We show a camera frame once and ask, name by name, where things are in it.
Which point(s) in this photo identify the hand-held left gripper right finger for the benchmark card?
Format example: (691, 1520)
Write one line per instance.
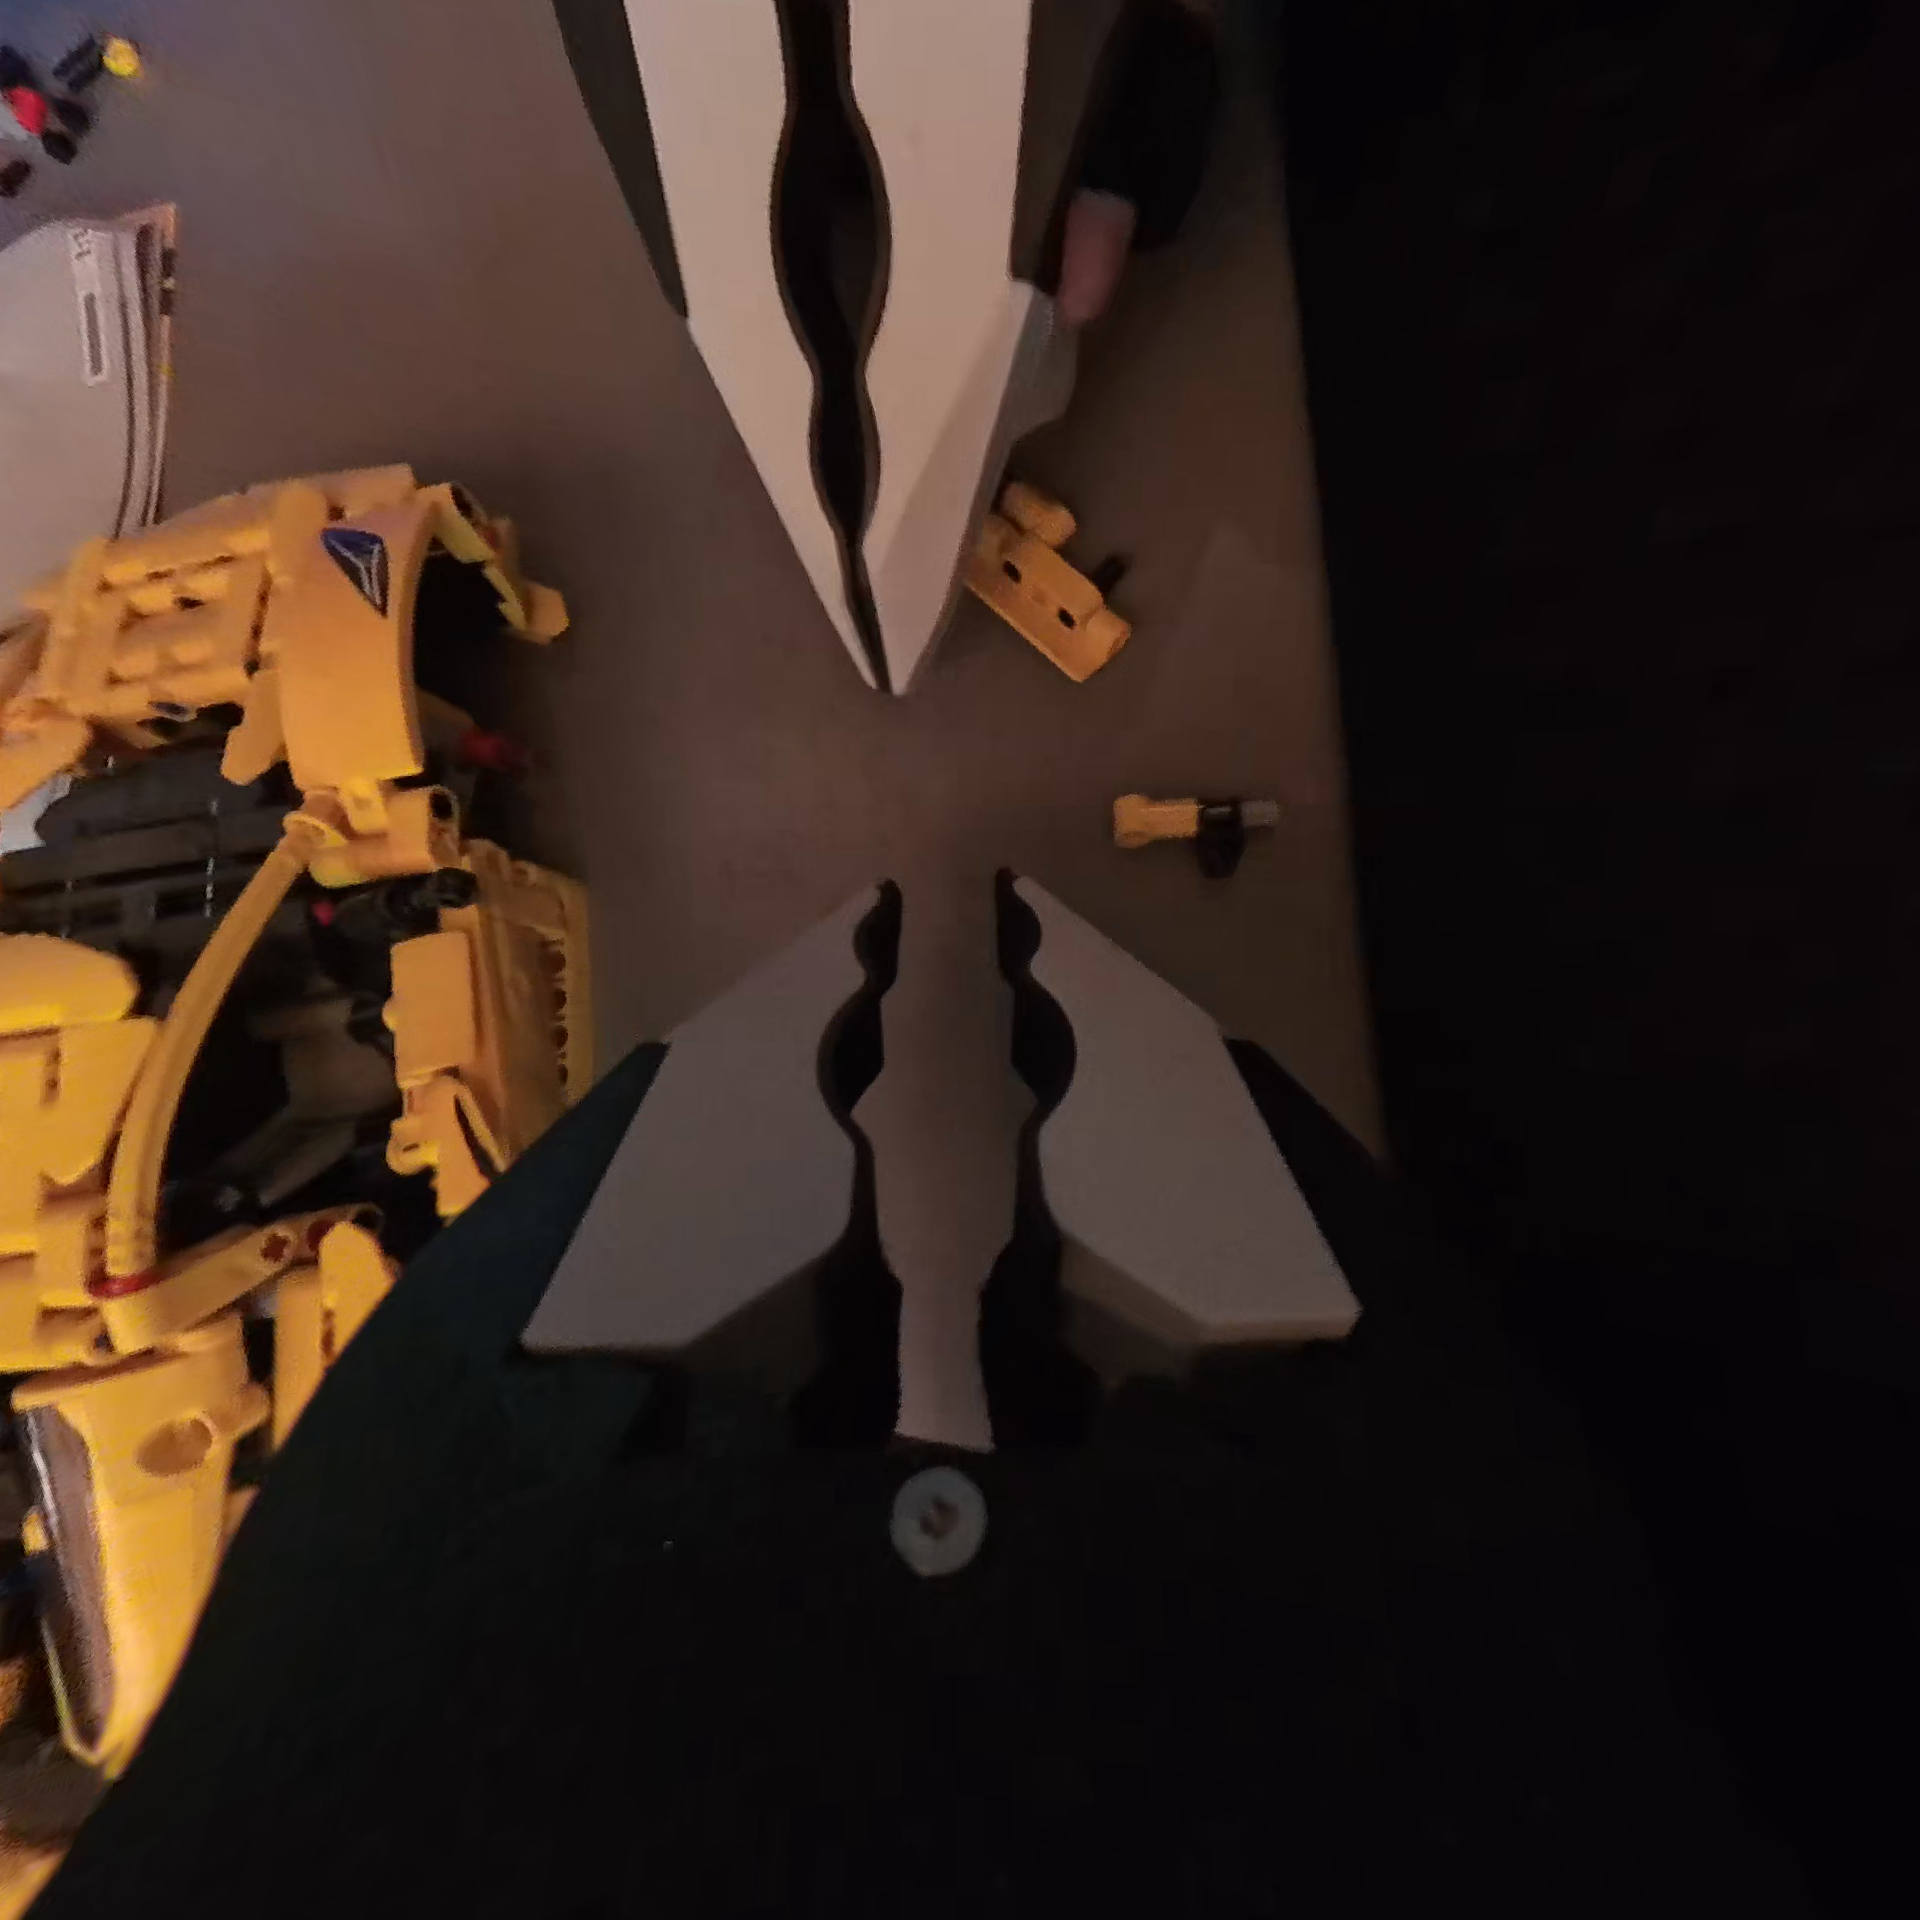
(1186, 1201)

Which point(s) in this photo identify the white instruction booklet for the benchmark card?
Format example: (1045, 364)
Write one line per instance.
(76, 346)

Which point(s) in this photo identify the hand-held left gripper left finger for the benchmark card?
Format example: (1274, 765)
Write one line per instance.
(704, 1201)

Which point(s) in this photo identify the yellow brick beam assembly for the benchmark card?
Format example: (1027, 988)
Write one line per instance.
(1036, 593)

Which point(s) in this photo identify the scattered small bricks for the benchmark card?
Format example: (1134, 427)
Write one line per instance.
(23, 107)

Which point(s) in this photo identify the yellow connector with black pin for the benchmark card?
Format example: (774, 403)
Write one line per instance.
(1156, 821)

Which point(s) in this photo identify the yellow toy brick car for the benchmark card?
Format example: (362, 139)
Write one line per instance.
(347, 599)

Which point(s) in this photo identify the grey desk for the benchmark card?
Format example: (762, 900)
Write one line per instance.
(722, 780)

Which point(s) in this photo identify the person's right hand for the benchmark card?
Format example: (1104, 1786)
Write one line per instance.
(1093, 253)

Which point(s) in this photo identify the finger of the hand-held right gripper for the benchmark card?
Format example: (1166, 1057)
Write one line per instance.
(962, 225)
(722, 225)

